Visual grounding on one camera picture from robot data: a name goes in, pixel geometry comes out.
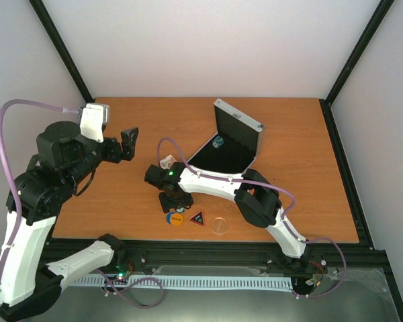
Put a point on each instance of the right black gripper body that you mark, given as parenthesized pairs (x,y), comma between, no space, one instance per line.
(179,195)

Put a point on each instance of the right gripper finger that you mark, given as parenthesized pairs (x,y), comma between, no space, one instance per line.
(186,202)
(167,204)

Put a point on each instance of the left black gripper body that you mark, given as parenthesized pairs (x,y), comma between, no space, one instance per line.
(115,153)

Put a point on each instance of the aluminium poker case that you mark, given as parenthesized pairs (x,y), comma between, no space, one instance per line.
(243,138)

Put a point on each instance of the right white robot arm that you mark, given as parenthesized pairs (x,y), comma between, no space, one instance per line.
(257,200)

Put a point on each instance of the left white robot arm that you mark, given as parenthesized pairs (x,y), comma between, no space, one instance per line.
(65,158)

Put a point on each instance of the orange blue round button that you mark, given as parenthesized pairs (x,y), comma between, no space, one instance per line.
(175,218)

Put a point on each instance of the red black triangular button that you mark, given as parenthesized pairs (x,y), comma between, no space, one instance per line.
(198,218)

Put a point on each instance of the playing card deck box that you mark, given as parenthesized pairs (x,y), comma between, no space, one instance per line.
(167,162)

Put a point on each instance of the clear round dealer button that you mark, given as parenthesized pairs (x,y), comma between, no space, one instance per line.
(219,226)

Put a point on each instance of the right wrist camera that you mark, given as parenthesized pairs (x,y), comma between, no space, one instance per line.
(155,176)

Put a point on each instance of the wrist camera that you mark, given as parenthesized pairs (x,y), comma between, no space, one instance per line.
(155,176)
(94,117)

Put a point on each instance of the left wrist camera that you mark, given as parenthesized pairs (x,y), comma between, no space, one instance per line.
(94,117)

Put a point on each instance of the black aluminium frame rail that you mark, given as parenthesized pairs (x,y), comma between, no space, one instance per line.
(145,255)

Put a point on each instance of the white slotted cable duct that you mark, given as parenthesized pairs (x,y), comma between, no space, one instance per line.
(168,282)

